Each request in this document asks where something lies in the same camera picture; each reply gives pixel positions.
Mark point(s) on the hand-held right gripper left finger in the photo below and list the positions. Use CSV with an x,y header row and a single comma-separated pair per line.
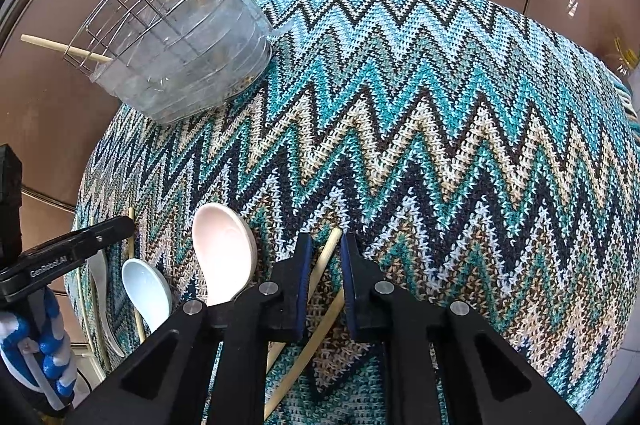
x,y
303,290

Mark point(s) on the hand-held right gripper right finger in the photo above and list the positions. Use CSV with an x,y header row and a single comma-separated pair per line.
x,y
347,290

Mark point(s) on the person's left hand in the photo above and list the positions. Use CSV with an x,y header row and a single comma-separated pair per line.
x,y
47,347

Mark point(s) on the zigzag knit cloth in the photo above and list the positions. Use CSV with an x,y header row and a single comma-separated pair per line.
x,y
400,105

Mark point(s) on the pink spoon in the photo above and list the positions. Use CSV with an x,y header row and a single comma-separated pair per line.
x,y
225,250

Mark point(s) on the amber cooking oil bottle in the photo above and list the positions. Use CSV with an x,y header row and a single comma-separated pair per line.
x,y
622,60

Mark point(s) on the light blue spoon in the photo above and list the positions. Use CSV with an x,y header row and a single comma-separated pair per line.
x,y
145,285

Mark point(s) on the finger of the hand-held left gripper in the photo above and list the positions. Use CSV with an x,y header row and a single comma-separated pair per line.
x,y
110,230

